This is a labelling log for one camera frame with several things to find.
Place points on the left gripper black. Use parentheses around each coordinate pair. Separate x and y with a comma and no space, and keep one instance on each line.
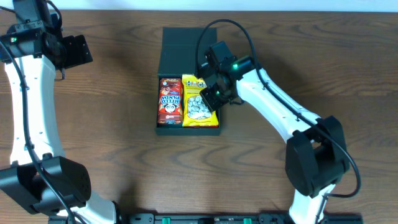
(78,54)

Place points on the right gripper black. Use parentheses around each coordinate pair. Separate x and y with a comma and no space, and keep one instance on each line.
(211,104)

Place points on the yellow Hacks candy bag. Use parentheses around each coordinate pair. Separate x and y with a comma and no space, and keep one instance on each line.
(196,114)

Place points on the red Hello Panda box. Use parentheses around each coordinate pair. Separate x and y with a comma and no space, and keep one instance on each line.
(170,101)

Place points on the black gift box with lid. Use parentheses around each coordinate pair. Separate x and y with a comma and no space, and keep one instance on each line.
(177,57)

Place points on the teal cookies box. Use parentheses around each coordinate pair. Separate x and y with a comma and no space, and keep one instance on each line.
(170,126)

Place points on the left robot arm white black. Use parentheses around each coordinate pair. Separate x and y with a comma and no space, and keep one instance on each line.
(40,178)

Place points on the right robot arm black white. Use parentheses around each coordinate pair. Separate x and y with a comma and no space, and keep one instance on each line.
(315,159)

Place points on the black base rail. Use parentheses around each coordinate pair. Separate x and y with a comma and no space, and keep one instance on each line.
(262,218)

